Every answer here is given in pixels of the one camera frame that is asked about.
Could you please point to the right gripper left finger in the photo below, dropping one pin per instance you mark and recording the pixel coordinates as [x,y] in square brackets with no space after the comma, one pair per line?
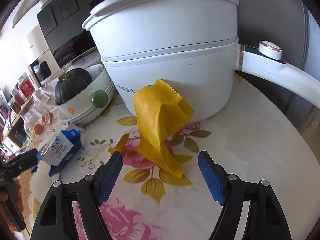
[107,177]

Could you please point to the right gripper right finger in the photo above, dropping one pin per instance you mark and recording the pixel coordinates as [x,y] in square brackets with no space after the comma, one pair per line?
[214,176]

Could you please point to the blue white milk carton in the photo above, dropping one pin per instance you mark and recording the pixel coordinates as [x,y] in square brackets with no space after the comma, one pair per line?
[59,151]

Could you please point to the yellow snack wrapper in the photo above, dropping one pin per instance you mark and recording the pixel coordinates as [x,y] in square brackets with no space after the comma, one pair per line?
[160,113]

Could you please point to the small orange tangerine left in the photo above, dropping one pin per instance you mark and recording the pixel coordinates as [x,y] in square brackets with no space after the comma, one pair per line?
[38,129]

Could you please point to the small orange tangerine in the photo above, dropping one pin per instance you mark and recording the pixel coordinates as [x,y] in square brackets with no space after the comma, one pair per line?
[47,118]
[38,129]

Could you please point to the floral tablecloth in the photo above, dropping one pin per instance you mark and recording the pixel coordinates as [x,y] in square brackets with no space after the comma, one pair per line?
[249,137]

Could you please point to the small orange tangerine right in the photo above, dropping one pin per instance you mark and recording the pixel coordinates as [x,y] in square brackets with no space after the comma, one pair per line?
[47,118]

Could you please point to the white stacked plates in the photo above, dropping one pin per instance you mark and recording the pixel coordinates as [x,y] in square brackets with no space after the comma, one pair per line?
[87,109]

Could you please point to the white floral bowl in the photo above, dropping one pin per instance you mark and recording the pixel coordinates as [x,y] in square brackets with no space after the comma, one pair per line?
[101,80]

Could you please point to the red label glass jar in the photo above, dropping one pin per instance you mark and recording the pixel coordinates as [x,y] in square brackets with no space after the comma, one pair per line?
[25,85]

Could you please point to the dark green pumpkin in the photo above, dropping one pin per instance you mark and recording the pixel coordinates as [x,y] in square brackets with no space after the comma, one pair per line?
[71,84]

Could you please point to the white appliance black window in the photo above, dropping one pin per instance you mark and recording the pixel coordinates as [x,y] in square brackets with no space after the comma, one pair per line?
[44,66]

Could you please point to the white electric cooking pot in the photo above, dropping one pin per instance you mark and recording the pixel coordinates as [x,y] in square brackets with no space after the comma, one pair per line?
[192,45]

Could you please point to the black microwave oven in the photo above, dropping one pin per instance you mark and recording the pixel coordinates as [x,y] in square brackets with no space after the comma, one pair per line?
[61,24]

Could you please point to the grey refrigerator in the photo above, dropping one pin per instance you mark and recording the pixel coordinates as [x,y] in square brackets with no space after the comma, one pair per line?
[283,22]

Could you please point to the wire rack shelf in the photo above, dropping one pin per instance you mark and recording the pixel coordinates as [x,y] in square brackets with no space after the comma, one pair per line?
[13,136]

